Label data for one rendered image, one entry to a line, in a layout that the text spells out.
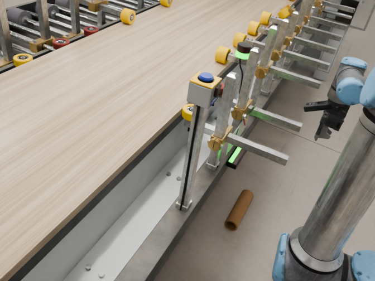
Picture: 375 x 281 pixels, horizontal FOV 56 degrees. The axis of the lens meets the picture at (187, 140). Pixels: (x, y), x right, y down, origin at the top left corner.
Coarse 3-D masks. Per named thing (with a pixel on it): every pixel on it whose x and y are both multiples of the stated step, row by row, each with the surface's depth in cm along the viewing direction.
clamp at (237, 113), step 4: (248, 100) 161; (252, 100) 162; (236, 104) 157; (248, 104) 158; (236, 108) 155; (240, 108) 155; (244, 108) 155; (232, 112) 155; (236, 112) 154; (240, 112) 153; (244, 112) 155; (232, 116) 156; (236, 116) 156; (240, 116) 154
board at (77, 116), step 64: (192, 0) 259; (256, 0) 281; (64, 64) 160; (128, 64) 168; (192, 64) 176; (0, 128) 119; (64, 128) 124; (128, 128) 128; (0, 192) 98; (64, 192) 101; (0, 256) 83
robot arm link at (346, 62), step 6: (342, 60) 130; (348, 60) 128; (354, 60) 129; (360, 60) 130; (342, 66) 130; (348, 66) 127; (354, 66) 126; (360, 66) 126; (366, 66) 127; (336, 72) 134; (336, 78) 130
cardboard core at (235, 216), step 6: (246, 192) 227; (240, 198) 223; (246, 198) 223; (240, 204) 218; (246, 204) 220; (234, 210) 214; (240, 210) 214; (246, 210) 220; (228, 216) 212; (234, 216) 210; (240, 216) 212; (228, 222) 213; (234, 222) 207; (240, 222) 213; (228, 228) 211; (234, 228) 211
